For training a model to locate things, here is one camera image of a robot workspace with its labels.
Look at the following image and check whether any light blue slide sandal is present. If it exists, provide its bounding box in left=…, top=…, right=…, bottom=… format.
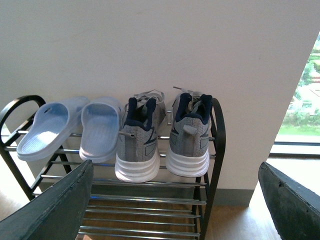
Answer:
left=79, top=96, right=123, bottom=163
left=16, top=96, right=89, bottom=162

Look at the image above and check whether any grey knit sneaker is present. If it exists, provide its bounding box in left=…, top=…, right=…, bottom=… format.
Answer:
left=114, top=89, right=168, bottom=183
left=165, top=89, right=213, bottom=178

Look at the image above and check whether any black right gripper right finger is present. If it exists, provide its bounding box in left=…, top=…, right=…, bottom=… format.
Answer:
left=258, top=162, right=320, bottom=240

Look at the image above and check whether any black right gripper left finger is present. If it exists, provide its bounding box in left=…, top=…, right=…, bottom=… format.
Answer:
left=0, top=160, right=94, bottom=240

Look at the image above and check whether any black metal shoe rack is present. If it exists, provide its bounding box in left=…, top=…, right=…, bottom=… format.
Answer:
left=0, top=95, right=226, bottom=240

